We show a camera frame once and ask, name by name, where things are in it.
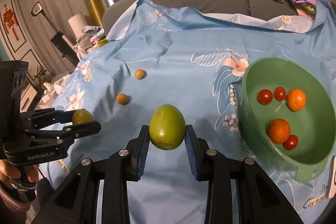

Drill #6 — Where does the orange at bowl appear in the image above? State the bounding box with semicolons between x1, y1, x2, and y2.
286;89;306;112
266;119;291;144

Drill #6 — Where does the green plastic bowl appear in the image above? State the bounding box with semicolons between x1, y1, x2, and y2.
239;57;335;182

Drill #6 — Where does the black stick vacuum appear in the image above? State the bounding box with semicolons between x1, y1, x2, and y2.
31;2;79;67

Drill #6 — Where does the yellow-green plum fruit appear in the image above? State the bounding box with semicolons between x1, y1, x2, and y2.
72;109;94;124

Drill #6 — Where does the red cherry tomato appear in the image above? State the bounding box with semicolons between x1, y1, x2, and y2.
274;86;286;101
283;135;298;151
257;89;273;105

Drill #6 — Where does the light blue floral cloth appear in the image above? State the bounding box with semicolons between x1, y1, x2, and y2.
37;0;336;224

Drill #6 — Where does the small tan longan fruit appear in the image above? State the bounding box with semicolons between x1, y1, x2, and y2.
116;93;129;105
134;69;146;80

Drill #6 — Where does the white portable device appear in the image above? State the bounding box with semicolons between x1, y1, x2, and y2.
326;155;336;199

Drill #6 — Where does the person's left hand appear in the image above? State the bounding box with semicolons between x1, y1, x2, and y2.
0;160;39;189

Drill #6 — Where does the orange at bowl back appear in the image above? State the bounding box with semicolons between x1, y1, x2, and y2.
286;89;306;112

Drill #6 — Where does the red wall decoration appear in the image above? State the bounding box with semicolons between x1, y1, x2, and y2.
2;4;19;41

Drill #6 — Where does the green plum fruit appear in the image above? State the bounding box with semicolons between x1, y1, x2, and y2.
149;104;186;151

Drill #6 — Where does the person's left forearm sleeve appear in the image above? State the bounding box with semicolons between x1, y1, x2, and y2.
1;184;36;223

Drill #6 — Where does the orange at bowl front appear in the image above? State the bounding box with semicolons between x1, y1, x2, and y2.
266;119;291;144

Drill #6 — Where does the grey sofa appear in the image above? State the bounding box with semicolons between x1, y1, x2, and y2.
102;0;297;34

